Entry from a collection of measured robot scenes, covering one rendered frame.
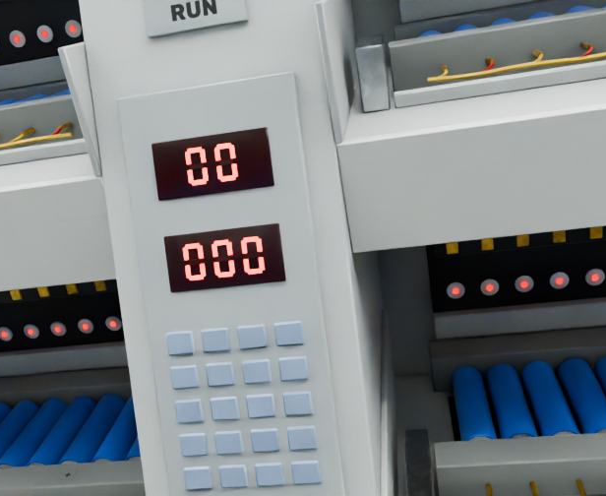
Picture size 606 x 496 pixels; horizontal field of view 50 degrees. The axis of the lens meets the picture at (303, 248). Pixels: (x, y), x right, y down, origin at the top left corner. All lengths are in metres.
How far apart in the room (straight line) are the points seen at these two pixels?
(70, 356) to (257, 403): 0.25
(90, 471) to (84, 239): 0.15
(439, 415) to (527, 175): 0.19
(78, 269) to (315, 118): 0.12
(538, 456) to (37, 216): 0.25
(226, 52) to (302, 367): 0.12
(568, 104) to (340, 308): 0.11
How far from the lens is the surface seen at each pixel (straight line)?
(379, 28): 0.46
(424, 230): 0.26
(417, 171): 0.25
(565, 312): 0.43
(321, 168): 0.25
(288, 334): 0.25
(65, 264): 0.29
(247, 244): 0.25
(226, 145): 0.25
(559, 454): 0.34
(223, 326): 0.25
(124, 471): 0.38
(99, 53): 0.28
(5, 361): 0.51
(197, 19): 0.26
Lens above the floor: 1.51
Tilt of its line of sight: 3 degrees down
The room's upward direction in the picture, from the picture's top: 7 degrees counter-clockwise
